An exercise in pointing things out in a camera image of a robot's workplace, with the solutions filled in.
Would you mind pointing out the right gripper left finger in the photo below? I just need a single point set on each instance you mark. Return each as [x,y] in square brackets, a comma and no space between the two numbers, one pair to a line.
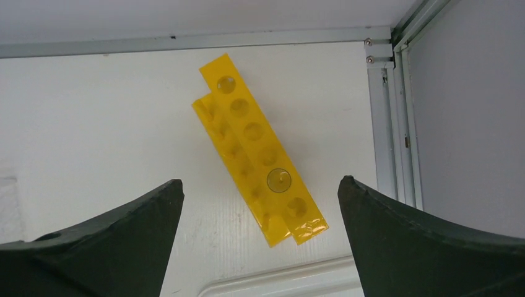
[122,252]

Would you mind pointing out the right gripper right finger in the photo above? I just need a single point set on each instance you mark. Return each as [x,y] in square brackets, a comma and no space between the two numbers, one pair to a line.
[399,250]

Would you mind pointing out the yellow test tube rack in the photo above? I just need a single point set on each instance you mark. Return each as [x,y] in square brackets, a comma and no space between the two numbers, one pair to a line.
[260,167]

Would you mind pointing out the white bin lid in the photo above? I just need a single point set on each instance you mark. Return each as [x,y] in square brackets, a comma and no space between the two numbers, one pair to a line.
[333,277]

